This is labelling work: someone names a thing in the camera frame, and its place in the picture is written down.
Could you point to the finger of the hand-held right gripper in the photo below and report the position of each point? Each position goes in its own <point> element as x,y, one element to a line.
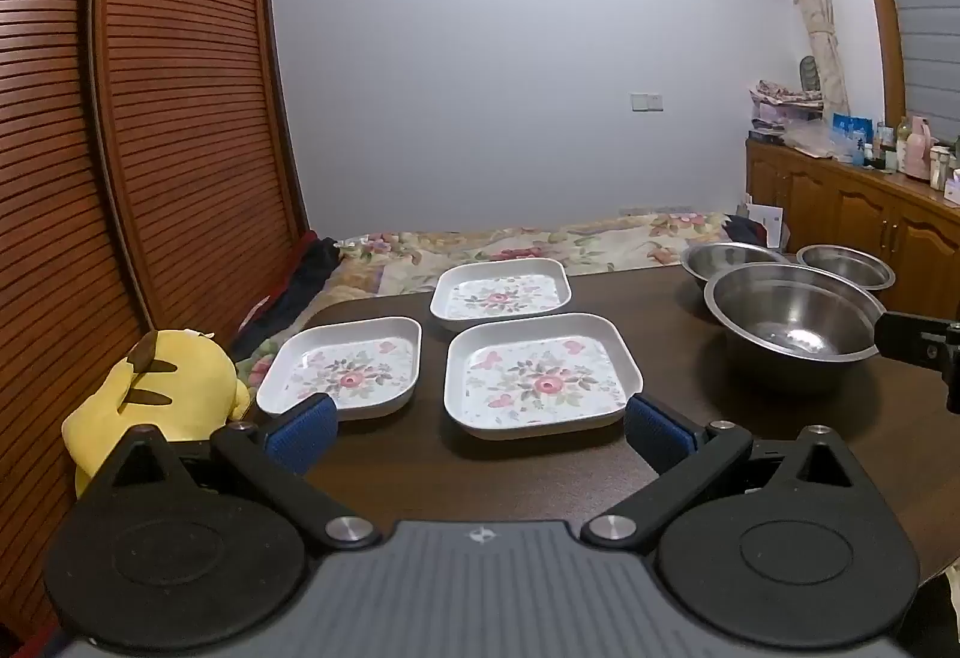
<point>911,339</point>

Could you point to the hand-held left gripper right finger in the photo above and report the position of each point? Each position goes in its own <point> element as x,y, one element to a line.
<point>658,437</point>

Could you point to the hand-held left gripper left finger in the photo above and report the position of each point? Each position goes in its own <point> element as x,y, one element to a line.
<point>304,434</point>

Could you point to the floral white square plate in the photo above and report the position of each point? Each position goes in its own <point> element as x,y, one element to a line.
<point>536,377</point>
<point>499,294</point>
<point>349,373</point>

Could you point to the small steel bowl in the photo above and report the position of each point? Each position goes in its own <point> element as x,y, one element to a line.
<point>844,264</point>

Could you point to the large steel bowl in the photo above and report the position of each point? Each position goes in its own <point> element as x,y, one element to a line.
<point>795,328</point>

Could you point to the medium steel bowl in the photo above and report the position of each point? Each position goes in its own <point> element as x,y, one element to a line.
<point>716,260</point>

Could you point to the yellow plush toy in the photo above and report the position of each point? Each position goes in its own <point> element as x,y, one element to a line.
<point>169,395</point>

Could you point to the dark clothing pile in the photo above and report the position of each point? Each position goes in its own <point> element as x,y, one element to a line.
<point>300,287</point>

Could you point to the wooden cabinet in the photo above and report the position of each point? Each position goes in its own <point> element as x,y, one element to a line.
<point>840,208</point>

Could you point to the pink bottle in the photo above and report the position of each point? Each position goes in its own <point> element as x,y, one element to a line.
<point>915,148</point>

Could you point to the blue box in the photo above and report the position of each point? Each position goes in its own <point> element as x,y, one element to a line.
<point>851,133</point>

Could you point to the clear plastic bag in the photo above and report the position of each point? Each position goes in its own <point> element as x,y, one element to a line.
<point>814,141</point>

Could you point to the floral blanket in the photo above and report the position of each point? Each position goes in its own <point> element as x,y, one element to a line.
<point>465,247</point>

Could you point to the pile of folded cloth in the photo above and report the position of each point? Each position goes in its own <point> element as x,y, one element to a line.
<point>787,103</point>

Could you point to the grey round fan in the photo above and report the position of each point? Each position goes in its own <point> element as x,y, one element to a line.
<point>808,75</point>

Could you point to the louvered wooden wardrobe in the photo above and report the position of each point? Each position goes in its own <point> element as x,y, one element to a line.
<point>112,141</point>

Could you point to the white wall switch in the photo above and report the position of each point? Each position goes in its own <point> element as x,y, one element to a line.
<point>647,102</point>

